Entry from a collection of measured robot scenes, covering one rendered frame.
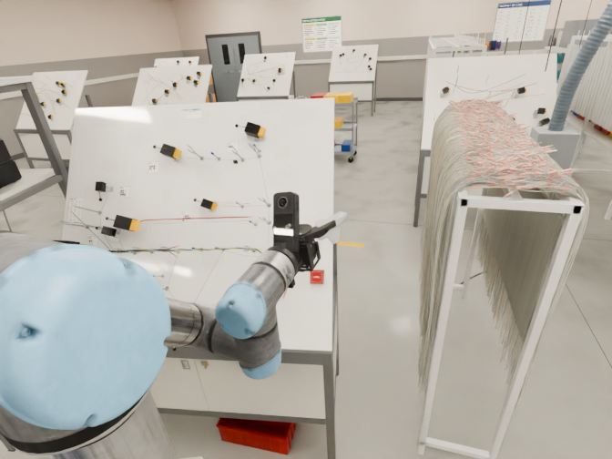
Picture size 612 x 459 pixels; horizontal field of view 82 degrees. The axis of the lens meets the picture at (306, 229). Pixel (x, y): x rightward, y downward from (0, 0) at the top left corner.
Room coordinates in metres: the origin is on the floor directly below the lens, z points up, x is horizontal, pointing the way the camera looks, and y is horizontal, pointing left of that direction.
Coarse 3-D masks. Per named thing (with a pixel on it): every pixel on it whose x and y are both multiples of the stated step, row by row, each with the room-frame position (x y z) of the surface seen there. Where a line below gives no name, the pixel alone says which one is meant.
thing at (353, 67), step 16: (336, 48) 10.49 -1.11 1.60; (352, 48) 10.34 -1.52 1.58; (368, 48) 10.20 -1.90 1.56; (336, 64) 10.19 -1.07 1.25; (352, 64) 10.04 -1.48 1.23; (368, 64) 9.91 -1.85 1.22; (336, 80) 9.88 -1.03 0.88; (352, 80) 9.74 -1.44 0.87; (368, 80) 9.57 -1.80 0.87; (368, 96) 9.58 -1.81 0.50
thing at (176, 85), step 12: (144, 72) 5.77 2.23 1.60; (156, 72) 5.71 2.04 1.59; (168, 72) 5.64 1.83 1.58; (180, 72) 5.58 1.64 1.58; (192, 72) 5.52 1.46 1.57; (204, 72) 5.46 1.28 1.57; (144, 84) 5.64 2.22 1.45; (156, 84) 5.45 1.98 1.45; (168, 84) 5.51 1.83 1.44; (180, 84) 5.45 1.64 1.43; (192, 84) 5.39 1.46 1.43; (204, 84) 5.34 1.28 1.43; (144, 96) 5.51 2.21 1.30; (156, 96) 5.45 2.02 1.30; (168, 96) 5.39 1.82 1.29; (180, 96) 5.33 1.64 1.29; (192, 96) 5.27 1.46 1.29; (204, 96) 5.21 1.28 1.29
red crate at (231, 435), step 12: (228, 420) 1.27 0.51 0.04; (240, 420) 1.29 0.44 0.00; (252, 420) 1.28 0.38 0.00; (228, 432) 1.16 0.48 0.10; (240, 432) 1.14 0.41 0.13; (252, 432) 1.13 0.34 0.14; (264, 432) 1.21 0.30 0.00; (276, 432) 1.21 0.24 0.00; (288, 432) 1.12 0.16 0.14; (252, 444) 1.12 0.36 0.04; (264, 444) 1.11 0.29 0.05; (276, 444) 1.09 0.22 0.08; (288, 444) 1.10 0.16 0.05
